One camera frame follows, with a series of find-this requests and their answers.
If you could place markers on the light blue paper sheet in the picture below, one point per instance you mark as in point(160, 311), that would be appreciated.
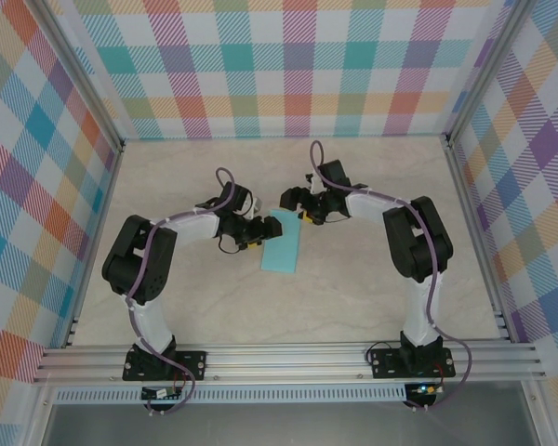
point(283, 251)

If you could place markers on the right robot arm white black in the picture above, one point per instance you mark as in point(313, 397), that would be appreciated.
point(418, 241)

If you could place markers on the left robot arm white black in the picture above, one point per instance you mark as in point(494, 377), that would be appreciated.
point(139, 260)

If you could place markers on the grey metal panel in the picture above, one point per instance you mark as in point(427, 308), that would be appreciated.
point(283, 425)

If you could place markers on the small circuit board green light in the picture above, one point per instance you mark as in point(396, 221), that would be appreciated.
point(425, 389)

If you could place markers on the aluminium frame rail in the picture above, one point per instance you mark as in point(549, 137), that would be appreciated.
point(283, 362)

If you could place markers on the aluminium side rail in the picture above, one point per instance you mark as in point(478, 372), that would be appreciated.
point(491, 279)
point(103, 218)

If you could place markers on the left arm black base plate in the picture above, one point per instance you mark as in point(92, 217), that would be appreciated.
point(193, 364)

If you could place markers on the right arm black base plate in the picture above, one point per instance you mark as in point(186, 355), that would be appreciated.
point(386, 364)

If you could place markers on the aluminium frame post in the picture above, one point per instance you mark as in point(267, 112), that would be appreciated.
point(486, 69)
point(81, 74)

